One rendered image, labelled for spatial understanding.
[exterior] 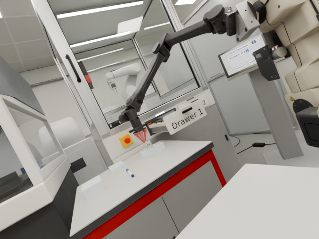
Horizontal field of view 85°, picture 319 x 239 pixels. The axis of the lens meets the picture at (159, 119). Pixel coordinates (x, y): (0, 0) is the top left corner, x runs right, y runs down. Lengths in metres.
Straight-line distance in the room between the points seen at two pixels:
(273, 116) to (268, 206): 1.53
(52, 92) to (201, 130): 3.63
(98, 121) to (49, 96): 3.32
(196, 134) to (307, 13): 1.02
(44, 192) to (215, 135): 1.28
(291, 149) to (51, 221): 1.90
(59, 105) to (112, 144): 3.30
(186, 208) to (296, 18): 0.83
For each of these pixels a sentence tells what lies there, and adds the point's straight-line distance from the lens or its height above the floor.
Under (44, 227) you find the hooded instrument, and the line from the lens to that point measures 1.14.
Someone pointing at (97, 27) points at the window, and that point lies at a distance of 1.47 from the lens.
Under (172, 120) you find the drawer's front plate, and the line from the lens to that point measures 1.00.
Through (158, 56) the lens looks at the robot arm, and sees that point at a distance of 1.12.
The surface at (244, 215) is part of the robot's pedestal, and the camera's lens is 0.39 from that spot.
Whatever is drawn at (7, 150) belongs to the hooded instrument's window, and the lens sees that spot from 1.03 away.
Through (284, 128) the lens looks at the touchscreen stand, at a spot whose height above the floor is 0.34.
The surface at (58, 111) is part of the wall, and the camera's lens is 4.41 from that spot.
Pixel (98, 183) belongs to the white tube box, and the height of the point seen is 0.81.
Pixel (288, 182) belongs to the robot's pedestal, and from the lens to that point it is 0.44.
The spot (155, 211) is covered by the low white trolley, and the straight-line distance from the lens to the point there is 0.74.
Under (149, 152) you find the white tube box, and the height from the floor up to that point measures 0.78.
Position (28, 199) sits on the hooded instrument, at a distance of 1.03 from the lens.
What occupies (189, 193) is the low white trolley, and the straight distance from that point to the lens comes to 0.79.
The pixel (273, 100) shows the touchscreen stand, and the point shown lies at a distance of 1.85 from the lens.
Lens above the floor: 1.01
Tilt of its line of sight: 5 degrees down
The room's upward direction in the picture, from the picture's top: 25 degrees counter-clockwise
